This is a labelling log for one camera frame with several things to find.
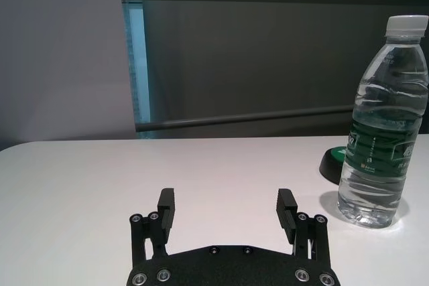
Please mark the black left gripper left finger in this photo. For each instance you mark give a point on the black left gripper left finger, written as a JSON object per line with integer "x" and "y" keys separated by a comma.
{"x": 166, "y": 219}

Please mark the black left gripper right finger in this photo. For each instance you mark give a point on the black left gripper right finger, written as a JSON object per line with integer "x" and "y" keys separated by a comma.
{"x": 288, "y": 219}

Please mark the clear water bottle green label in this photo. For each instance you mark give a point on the clear water bottle green label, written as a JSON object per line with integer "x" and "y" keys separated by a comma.
{"x": 385, "y": 115}

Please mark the green YES button black base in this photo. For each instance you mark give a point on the green YES button black base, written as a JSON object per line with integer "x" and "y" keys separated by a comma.
{"x": 330, "y": 168}

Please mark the dark thin handrail bar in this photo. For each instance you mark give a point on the dark thin handrail bar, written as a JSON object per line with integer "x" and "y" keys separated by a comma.
{"x": 201, "y": 121}

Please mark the teal window glass strip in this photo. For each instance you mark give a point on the teal window glass strip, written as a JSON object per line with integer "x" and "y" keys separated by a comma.
{"x": 135, "y": 65}

